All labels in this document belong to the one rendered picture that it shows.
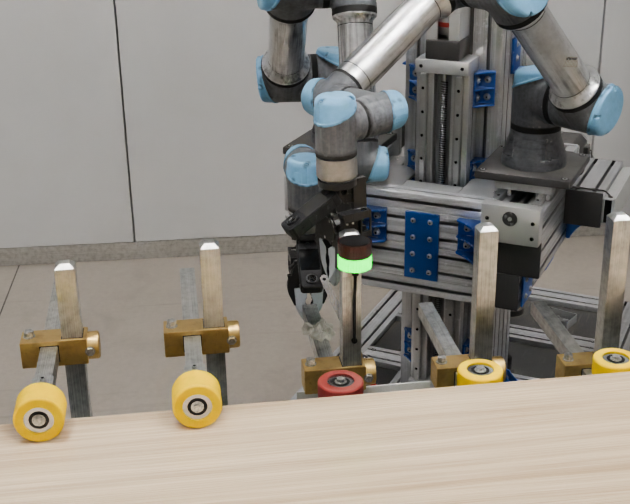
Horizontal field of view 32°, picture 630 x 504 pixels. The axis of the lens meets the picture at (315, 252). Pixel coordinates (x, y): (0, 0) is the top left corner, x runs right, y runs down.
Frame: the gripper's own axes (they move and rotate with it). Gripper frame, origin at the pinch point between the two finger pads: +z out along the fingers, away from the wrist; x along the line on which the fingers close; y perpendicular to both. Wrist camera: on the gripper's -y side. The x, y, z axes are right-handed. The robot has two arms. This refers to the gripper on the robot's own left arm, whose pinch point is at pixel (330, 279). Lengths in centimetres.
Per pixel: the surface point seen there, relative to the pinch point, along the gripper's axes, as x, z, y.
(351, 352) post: -9.9, 10.5, -1.5
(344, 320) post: -9.5, 3.8, -2.5
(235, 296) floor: 200, 102, 64
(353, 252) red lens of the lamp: -15.3, -12.0, -3.5
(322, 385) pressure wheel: -19.4, 9.3, -12.7
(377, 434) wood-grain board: -36.5, 10.0, -12.0
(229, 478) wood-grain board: -36, 9, -38
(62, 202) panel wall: 268, 73, 16
